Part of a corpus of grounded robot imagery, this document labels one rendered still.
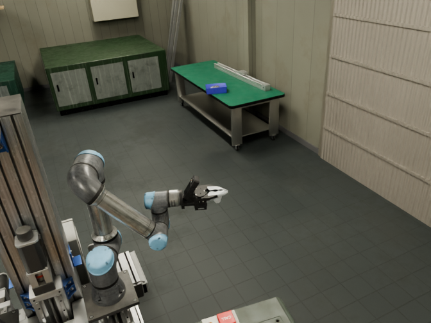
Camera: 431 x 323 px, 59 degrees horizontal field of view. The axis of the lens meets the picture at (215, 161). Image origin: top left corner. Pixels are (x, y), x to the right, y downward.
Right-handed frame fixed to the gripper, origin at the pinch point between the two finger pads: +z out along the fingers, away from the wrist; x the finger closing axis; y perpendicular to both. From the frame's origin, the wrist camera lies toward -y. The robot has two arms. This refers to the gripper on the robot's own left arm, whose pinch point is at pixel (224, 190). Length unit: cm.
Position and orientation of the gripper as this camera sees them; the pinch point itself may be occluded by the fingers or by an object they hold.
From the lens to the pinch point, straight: 165.9
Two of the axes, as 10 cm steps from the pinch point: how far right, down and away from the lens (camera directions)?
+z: 10.0, -0.8, 0.3
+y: 0.4, 8.0, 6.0
